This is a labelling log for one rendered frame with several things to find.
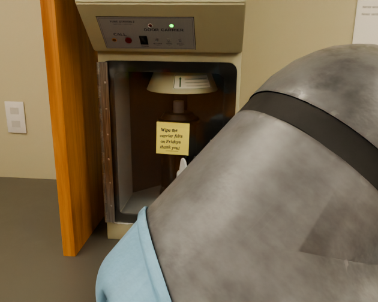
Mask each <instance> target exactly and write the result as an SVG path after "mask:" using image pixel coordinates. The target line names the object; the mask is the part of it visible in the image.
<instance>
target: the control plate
mask: <svg viewBox="0 0 378 302"><path fill-rule="evenodd" d="M96 18H97V22H98V25H99V27H100V30H101V33H102V36H103V39H104V42H105V44H106V47H107V48H108V49H195V50H196V39H195V29H194V17H118V16H96ZM149 23H151V24H153V27H152V28H150V27H148V24H149ZM171 23H172V24H174V27H173V28H170V27H169V24H171ZM139 36H147V39H148V45H143V44H141V43H140V38H139ZM112 38H116V39H117V42H113V41H112ZM126 38H131V39H132V42H131V43H126V42H125V39H126ZM156 38H158V39H159V41H158V42H156V41H155V39H156ZM167 38H170V40H171V41H169V42H167V40H166V39H167ZM179 38H181V39H182V41H181V42H179V41H178V39H179Z"/></svg>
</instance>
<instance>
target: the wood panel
mask: <svg viewBox="0 0 378 302"><path fill-rule="evenodd" d="M40 7H41V19H42V27H43V40H44V52H45V59H46V72H47V85H48V92H49V104H50V117H51V124H52V137H53V149H54V157H55V170H56V182H57V189H58V202H59V214H60V221H61V234H62V247H63V254H64V256H76V255H77V254H78V252H79V251H80V250H81V248H82V246H83V245H84V244H85V242H86V241H87V239H88V238H89V236H90V235H91V234H92V232H93V231H94V229H95V228H96V227H97V225H98V224H99V223H100V221H101V220H102V218H103V217H104V195H103V194H104V193H103V174H102V162H101V141H100V120H99V108H98V88H97V67H96V62H98V51H95V50H94V49H93V47H92V44H91V42H90V39H89V37H88V34H87V32H86V29H85V26H84V24H83V22H82V19H81V16H80V14H79V11H78V9H77V6H76V3H75V0H40Z"/></svg>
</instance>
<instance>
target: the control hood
mask: <svg viewBox="0 0 378 302"><path fill-rule="evenodd" d="M75 3H76V6H77V9H78V11H79V14H80V16H81V19H82V22H83V24H84V26H85V29H86V32H87V34H88V37H89V39H90V42H91V44H92V47H93V49H94V50H95V51H107V52H190V53H241V52H242V45H243V37H244V23H245V8H246V0H75ZM96 16H118V17H194V29H195V39H196V50H195V49H108V48H107V47H106V44H105V42H104V39H103V36H102V33H101V30H100V27H99V25H98V22H97V18H96Z"/></svg>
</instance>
